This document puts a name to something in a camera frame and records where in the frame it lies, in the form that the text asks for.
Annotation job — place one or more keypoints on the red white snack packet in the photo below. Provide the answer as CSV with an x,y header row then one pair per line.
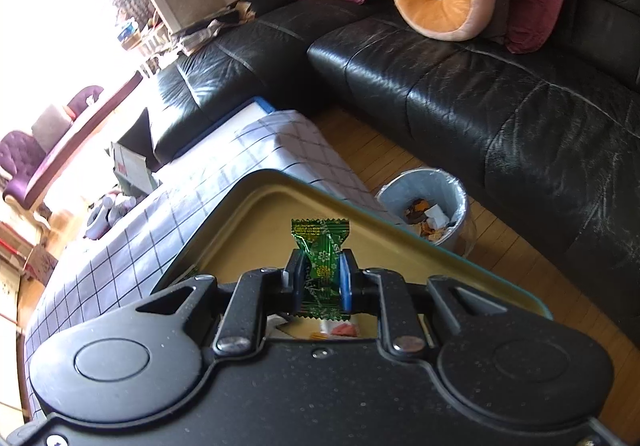
x,y
341,330

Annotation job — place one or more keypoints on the tree print paper bag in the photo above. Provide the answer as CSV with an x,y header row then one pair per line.
x,y
40,264

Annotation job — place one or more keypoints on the white neck massager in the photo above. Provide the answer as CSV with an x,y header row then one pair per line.
x,y
106,213

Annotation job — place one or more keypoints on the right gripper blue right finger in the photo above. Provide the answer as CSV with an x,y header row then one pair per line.
x,y
352,282

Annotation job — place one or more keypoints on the grey waste bin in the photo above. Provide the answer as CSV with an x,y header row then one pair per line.
x,y
434,205

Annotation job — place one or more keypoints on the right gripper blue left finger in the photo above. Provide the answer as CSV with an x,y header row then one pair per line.
x,y
293,282

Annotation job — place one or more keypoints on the grey cushion on chaise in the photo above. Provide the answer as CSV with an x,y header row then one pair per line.
x,y
50,127

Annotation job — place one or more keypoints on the black round ottoman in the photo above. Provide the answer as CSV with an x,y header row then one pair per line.
x,y
138,139

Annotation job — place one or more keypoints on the white checked tablecloth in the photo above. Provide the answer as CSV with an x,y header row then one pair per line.
x,y
96,276

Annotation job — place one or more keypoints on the black leather sofa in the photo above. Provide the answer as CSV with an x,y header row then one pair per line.
x,y
548,140

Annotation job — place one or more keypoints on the purple chaise longue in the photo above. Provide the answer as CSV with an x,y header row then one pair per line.
x,y
34,160

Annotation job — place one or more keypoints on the blue tin box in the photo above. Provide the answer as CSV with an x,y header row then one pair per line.
x,y
251,228

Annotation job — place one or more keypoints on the tablet on stand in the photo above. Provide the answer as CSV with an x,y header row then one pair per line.
x,y
131,167

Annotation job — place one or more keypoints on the small green candy wrapper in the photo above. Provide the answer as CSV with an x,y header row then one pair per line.
x,y
321,242

